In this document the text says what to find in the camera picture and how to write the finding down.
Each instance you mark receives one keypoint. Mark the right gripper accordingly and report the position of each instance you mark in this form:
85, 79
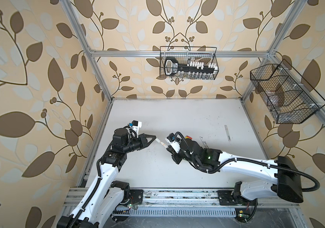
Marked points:
174, 155

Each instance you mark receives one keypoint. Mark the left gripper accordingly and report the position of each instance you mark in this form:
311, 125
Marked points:
142, 141

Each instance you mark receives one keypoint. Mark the white marker pink tip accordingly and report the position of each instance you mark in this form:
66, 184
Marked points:
227, 133

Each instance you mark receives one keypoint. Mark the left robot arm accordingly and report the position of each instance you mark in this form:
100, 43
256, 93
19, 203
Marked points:
105, 193

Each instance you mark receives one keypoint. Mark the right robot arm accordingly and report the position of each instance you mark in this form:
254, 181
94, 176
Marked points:
278, 177

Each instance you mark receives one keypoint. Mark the black white tool in basket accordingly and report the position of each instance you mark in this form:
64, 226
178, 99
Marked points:
172, 67

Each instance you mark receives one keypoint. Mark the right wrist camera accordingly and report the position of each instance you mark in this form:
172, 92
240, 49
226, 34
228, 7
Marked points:
175, 145

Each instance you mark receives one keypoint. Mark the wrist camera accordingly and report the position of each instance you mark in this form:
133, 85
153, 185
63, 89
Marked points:
175, 145
135, 126

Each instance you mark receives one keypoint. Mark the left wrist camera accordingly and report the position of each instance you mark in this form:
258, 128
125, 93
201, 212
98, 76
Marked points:
135, 126

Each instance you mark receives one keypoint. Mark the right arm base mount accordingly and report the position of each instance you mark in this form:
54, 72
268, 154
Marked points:
226, 198

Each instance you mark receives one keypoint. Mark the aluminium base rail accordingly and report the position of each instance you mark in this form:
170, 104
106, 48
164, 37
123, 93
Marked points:
180, 197

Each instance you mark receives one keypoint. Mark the back wire basket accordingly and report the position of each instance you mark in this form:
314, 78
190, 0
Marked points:
183, 53

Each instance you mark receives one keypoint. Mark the side wire basket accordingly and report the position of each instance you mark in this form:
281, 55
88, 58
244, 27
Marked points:
288, 95

